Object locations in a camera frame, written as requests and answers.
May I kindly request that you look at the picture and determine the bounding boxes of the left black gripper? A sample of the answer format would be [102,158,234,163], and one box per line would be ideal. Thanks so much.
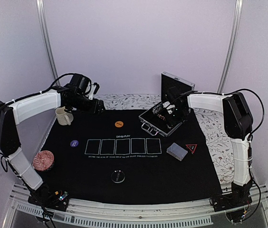
[69,93,106,115]

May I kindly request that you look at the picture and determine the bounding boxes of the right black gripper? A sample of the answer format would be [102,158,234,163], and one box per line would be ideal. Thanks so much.
[164,106,187,128]

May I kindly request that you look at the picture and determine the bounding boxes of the aluminium poker chip case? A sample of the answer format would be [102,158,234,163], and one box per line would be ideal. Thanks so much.
[139,72,195,137]

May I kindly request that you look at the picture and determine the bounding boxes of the purple small blind button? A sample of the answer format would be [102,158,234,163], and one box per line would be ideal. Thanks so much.
[70,140,79,147]

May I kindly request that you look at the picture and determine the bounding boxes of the orange big blind button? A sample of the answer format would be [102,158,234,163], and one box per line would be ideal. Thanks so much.
[115,121,124,128]

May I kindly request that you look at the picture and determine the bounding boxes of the clear dealer button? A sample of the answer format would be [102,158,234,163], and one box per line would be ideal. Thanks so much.
[111,170,125,183]

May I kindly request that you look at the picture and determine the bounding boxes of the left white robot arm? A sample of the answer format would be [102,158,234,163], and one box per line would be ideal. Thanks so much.
[0,73,105,206]

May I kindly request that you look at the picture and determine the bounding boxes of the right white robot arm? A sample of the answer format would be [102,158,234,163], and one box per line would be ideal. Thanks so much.
[164,88,265,187]

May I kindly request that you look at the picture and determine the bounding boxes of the red dice row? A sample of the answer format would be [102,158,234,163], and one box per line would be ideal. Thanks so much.
[157,114,166,121]

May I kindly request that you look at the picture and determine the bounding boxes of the left poker chip row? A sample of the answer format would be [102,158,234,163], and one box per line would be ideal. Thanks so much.
[152,104,163,114]

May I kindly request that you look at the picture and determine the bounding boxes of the cream ceramic mug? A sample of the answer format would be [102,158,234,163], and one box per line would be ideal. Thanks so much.
[55,107,74,126]

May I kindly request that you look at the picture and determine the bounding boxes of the floral white tablecloth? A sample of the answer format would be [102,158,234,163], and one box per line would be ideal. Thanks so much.
[93,94,251,188]

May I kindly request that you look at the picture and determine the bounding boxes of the blue playing card deck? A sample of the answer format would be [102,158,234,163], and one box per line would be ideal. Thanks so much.
[166,142,188,161]

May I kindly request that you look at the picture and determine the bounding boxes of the red black triangle card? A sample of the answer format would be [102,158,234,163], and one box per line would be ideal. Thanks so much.
[186,144,197,154]

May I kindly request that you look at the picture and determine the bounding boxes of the black poker table mat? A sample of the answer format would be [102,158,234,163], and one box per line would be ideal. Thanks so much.
[40,110,222,205]

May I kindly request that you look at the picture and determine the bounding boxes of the red patterned round tin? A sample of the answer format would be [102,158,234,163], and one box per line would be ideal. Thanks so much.
[33,150,54,171]

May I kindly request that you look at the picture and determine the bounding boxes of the small green circuit board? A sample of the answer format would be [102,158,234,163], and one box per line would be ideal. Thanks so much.
[54,190,69,201]

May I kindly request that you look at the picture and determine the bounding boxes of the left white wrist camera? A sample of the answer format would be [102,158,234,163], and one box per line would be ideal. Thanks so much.
[87,82,100,100]

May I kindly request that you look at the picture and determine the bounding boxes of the right aluminium frame post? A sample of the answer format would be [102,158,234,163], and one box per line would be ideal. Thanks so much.
[217,0,243,93]

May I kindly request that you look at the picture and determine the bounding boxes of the aluminium frame post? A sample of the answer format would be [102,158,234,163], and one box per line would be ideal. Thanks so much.
[217,0,243,93]
[36,0,58,79]

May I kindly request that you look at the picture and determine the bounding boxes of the left aluminium frame post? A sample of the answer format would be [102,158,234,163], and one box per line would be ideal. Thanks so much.
[36,0,58,79]

